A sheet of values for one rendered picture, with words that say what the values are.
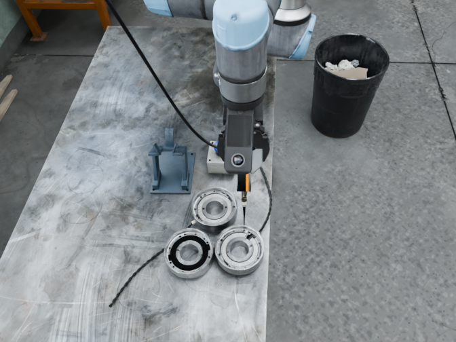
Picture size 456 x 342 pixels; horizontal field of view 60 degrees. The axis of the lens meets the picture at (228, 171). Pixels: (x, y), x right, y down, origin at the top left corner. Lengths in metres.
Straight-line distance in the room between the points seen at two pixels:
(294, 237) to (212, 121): 0.86
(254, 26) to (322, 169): 1.54
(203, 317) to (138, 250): 0.21
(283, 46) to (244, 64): 0.51
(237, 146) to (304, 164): 1.41
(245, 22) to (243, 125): 0.18
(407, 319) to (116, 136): 1.28
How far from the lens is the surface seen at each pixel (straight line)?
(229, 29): 0.55
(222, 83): 0.63
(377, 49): 2.09
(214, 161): 0.97
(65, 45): 3.03
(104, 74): 1.35
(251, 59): 0.58
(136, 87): 1.27
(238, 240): 0.87
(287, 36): 1.07
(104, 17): 2.86
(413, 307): 1.81
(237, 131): 0.65
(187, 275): 0.85
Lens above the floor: 1.61
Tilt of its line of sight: 54 degrees down
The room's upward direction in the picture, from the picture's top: 5 degrees counter-clockwise
